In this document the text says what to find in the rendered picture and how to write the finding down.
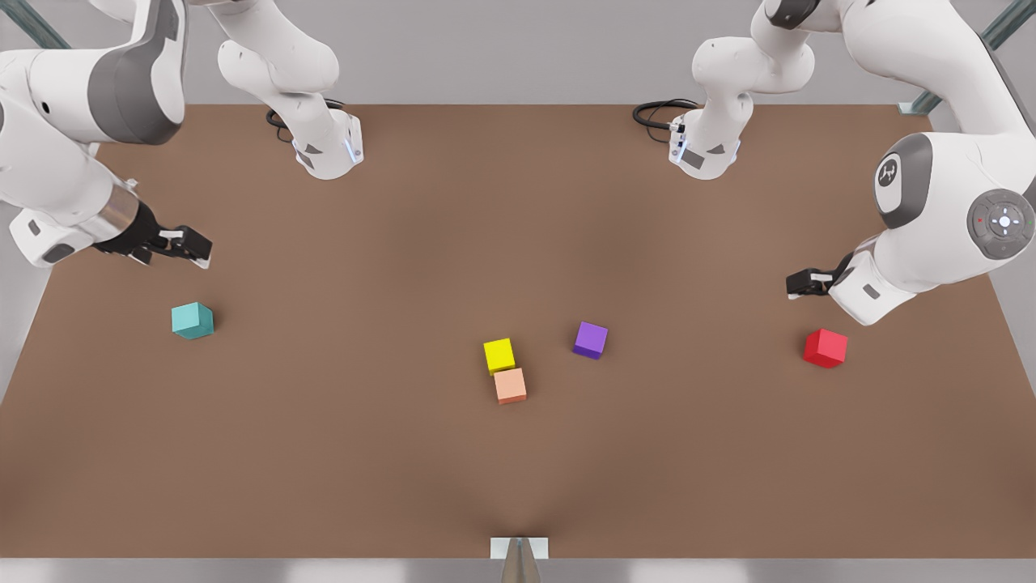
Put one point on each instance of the red wooden cube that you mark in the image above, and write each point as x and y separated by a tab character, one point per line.
825	348

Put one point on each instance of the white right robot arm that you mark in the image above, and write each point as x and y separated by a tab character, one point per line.
57	105

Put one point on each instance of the peach wooden cube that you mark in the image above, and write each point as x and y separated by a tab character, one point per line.
511	386

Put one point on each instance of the yellow wooden cube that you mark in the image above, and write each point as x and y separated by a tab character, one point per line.
499	355

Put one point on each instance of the silver frame post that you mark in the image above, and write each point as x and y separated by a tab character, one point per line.
963	61
32	23
520	560

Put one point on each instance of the purple wooden cube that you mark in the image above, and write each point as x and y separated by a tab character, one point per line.
590	340

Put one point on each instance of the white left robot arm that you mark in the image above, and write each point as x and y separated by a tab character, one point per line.
947	202

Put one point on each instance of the teal wooden cube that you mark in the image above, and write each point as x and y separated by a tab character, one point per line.
192	320

